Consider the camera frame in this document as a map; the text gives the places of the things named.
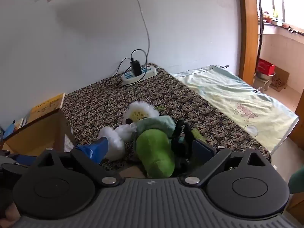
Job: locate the floral patterned blanket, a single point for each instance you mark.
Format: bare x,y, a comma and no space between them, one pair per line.
190,104

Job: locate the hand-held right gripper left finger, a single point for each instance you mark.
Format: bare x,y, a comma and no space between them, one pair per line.
95,150

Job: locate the dark green cloth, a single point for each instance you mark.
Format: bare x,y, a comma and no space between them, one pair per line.
296,180

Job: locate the brown cardboard box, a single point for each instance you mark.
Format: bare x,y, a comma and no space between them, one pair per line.
35,133

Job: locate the light green sheet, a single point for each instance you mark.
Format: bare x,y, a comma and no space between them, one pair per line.
225,92

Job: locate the small brown cardboard piece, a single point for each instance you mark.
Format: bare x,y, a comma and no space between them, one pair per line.
131,172

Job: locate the wooden door frame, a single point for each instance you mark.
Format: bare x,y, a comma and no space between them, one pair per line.
249,28

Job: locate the flat brown cardboard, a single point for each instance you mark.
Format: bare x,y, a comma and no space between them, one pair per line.
281,78

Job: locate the white power strip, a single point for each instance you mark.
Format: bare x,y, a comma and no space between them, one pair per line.
147,72

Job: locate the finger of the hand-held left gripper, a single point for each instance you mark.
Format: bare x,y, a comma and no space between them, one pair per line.
23,159

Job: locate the yellow book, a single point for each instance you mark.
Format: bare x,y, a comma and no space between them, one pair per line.
47,104

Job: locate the olive green cloth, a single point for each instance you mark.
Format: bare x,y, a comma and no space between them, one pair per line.
198,134

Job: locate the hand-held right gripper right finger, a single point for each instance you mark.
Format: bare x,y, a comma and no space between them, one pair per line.
201,150

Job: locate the green plush toy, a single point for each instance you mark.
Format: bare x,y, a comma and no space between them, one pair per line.
154,152

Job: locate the red box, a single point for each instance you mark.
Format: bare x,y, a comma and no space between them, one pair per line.
266,67

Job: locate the person's left hand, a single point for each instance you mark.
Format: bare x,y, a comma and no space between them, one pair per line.
10,215

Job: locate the black charger plug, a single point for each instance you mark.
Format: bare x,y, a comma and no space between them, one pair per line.
135,68

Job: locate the mint green fabric pouch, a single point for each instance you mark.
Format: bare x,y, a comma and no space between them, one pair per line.
156,123

